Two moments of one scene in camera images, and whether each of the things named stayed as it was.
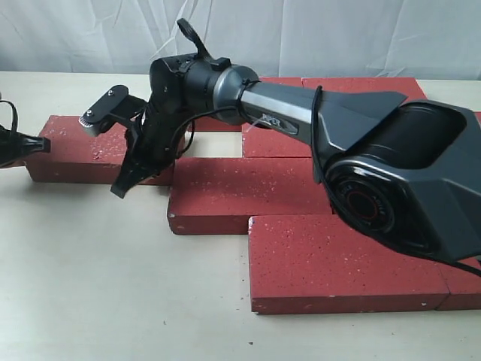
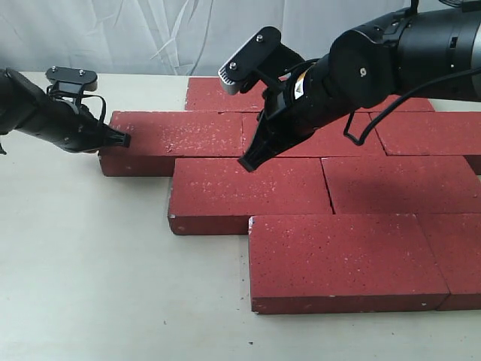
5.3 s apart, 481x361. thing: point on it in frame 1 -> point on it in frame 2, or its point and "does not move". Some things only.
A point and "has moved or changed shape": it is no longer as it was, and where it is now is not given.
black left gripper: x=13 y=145 -> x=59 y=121
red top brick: x=76 y=156 has moved or changed shape
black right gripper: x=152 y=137 -> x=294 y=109
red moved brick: x=218 y=195 does not move
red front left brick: x=317 y=263 does not move
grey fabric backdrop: x=358 y=38 does not move
